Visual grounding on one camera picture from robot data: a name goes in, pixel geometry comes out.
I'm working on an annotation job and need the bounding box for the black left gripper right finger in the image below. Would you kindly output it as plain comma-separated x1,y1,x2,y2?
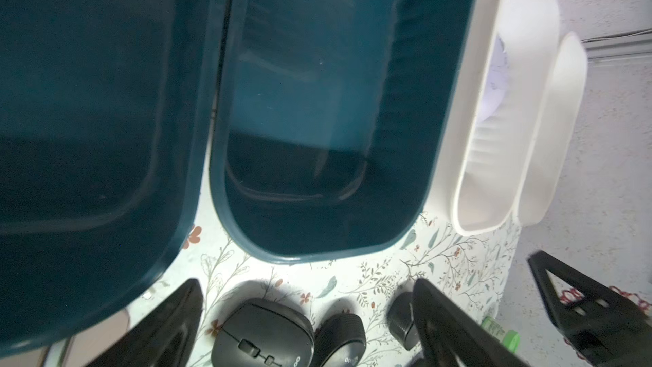
412,279,526,366

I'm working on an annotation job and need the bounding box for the teal storage box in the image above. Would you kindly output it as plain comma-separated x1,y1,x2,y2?
209,0,475,263
1,0,226,357

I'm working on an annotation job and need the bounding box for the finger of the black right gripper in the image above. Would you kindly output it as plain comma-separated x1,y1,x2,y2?
528,251,651,366

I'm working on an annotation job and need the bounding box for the floral table mat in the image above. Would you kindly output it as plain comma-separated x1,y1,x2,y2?
127,99,518,366

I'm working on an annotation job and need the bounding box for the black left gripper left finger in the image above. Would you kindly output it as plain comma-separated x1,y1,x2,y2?
89,279,203,366

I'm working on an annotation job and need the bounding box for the black mouse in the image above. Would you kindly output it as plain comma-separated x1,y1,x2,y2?
386,292,419,350
211,298,315,367
311,313,367,367

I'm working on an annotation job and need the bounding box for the pink mouse top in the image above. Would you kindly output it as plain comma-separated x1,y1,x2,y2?
1,309,130,366

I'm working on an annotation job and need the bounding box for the left white storage box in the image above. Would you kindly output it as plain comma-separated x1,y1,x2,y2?
429,0,560,237

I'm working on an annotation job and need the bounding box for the white storage box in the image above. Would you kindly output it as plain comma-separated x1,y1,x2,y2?
429,0,560,237
514,32,587,227

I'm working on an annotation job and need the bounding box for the right white storage box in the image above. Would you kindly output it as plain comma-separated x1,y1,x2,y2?
514,32,587,227

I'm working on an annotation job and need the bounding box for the purple mouse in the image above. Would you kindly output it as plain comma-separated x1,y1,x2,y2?
475,36,509,123

